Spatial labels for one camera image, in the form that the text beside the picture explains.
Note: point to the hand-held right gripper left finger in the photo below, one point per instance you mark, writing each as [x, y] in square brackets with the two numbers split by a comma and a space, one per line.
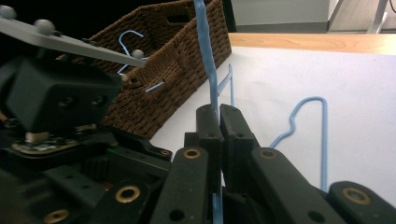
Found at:
[211, 130]

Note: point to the brown woven basket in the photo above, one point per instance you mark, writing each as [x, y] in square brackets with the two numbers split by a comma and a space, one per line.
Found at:
[174, 62]

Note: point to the white metal stand leg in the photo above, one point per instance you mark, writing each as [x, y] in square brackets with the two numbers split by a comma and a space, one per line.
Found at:
[378, 15]

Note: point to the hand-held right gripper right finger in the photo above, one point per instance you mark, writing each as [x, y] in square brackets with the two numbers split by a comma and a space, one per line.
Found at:
[236, 137]

